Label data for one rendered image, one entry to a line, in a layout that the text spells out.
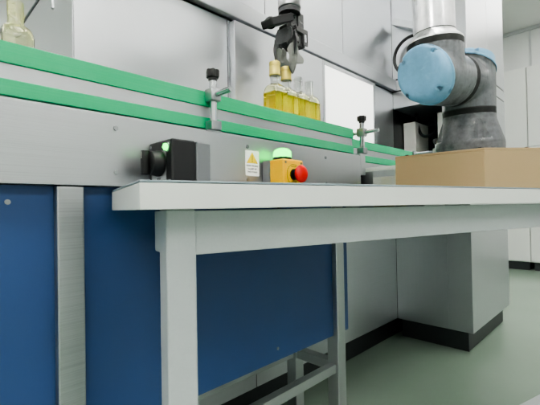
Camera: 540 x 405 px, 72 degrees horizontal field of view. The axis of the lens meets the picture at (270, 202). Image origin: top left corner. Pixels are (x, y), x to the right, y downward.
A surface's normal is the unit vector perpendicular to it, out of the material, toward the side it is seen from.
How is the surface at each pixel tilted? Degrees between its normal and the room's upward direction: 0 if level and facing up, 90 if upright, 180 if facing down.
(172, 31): 90
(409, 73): 102
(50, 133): 90
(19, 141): 90
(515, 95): 90
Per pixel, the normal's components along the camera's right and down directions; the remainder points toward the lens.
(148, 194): 0.50, -0.02
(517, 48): -0.70, 0.00
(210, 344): 0.71, -0.02
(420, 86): -0.80, 0.19
